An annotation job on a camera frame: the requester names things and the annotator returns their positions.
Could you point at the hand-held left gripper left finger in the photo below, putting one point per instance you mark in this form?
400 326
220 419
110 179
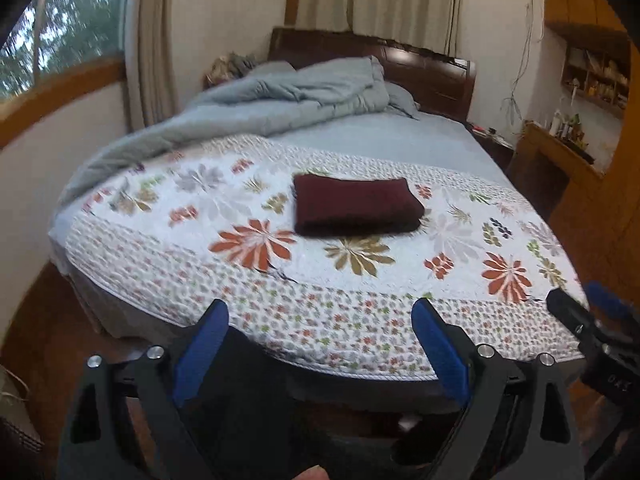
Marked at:
200 355

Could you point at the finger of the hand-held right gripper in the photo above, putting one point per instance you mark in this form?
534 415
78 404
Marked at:
605 299
570 310

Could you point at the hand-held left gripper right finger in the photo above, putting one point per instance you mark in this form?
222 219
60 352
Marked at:
440 355

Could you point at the maroon pants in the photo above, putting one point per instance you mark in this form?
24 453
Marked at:
352 205

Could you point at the white floral quilt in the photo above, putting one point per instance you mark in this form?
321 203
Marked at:
250 285

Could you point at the grey mattress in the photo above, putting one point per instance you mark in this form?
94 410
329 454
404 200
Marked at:
115 315

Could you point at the wooden desk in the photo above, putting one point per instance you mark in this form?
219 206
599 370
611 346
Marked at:
550 160

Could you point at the group of small bottles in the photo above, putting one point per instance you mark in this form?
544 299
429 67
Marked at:
570 127

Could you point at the dark wooden nightstand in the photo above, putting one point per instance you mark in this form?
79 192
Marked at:
492 147

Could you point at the light blue bed sheet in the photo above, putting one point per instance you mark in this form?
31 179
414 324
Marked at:
425 145

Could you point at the grey-blue pillow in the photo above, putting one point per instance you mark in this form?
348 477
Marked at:
402 100

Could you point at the grey-blue comforter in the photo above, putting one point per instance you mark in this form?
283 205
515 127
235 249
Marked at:
280 100

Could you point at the dark wooden headboard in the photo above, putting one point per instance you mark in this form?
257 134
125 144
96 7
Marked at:
430 75

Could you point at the beige cloth bundle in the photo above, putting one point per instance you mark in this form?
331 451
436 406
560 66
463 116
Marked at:
225 67

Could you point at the wooden window ledge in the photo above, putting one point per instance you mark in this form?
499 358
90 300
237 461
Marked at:
60 95

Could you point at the beige striped curtain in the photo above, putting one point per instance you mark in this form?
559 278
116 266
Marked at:
150 35
390 0

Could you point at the window with trees outside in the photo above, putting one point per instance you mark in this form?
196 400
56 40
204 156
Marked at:
65 25

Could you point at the wooden wall shelf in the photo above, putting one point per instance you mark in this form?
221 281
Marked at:
595 10

